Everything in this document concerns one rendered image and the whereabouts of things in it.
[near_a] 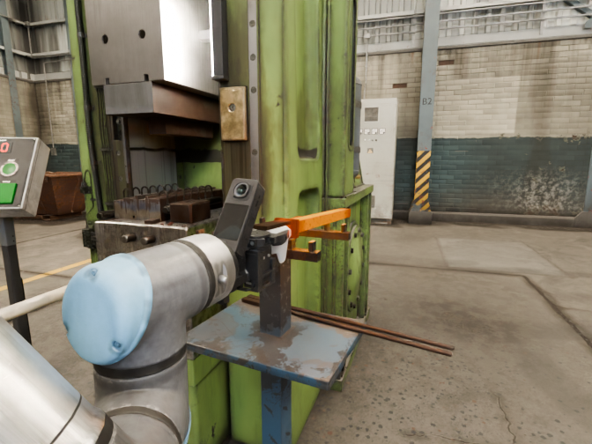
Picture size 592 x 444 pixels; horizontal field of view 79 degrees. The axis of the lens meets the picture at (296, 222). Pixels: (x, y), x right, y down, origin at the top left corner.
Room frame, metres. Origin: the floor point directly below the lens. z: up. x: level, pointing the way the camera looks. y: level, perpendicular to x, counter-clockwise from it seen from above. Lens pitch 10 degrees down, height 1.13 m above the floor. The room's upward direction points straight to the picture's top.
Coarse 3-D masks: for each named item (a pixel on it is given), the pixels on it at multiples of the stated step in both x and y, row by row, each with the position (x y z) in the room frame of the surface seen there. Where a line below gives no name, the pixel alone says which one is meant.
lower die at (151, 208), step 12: (180, 192) 1.36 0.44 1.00; (216, 192) 1.51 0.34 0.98; (120, 204) 1.24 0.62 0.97; (132, 204) 1.22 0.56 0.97; (144, 204) 1.21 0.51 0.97; (156, 204) 1.19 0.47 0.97; (216, 204) 1.51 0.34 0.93; (120, 216) 1.24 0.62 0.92; (132, 216) 1.23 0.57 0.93; (144, 216) 1.21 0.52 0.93; (156, 216) 1.19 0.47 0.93; (168, 216) 1.22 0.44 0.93
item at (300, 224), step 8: (304, 216) 0.75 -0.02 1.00; (312, 216) 0.76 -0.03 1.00; (320, 216) 0.76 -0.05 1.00; (328, 216) 0.81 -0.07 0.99; (336, 216) 0.86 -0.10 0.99; (344, 216) 0.92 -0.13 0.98; (256, 224) 0.58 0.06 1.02; (264, 224) 0.58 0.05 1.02; (272, 224) 0.58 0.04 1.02; (280, 224) 0.60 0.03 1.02; (288, 224) 0.62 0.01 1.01; (296, 224) 0.63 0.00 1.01; (304, 224) 0.69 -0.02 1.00; (312, 224) 0.72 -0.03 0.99; (320, 224) 0.76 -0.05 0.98; (296, 232) 0.63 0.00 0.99
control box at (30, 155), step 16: (0, 144) 1.30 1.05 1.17; (16, 144) 1.31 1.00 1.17; (32, 144) 1.31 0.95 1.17; (0, 160) 1.27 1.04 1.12; (16, 160) 1.28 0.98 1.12; (32, 160) 1.28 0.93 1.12; (0, 176) 1.24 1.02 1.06; (16, 176) 1.25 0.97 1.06; (32, 176) 1.27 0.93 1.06; (16, 192) 1.22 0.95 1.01; (32, 192) 1.25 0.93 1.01; (0, 208) 1.19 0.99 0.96; (16, 208) 1.19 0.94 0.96; (32, 208) 1.24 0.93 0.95
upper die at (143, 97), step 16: (112, 96) 1.24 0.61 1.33; (128, 96) 1.22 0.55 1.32; (144, 96) 1.19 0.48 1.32; (160, 96) 1.22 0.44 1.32; (176, 96) 1.30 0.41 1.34; (192, 96) 1.38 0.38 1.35; (112, 112) 1.24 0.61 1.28; (128, 112) 1.22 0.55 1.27; (144, 112) 1.20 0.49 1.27; (160, 112) 1.22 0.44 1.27; (176, 112) 1.29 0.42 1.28; (192, 112) 1.38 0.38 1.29; (208, 112) 1.48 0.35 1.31
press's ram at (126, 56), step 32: (96, 0) 1.25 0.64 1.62; (128, 0) 1.21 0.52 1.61; (160, 0) 1.17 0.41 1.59; (192, 0) 1.33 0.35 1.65; (96, 32) 1.25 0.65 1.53; (128, 32) 1.21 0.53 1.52; (160, 32) 1.17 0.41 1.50; (192, 32) 1.32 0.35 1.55; (96, 64) 1.26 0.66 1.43; (128, 64) 1.21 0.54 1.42; (160, 64) 1.17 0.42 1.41; (192, 64) 1.31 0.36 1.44
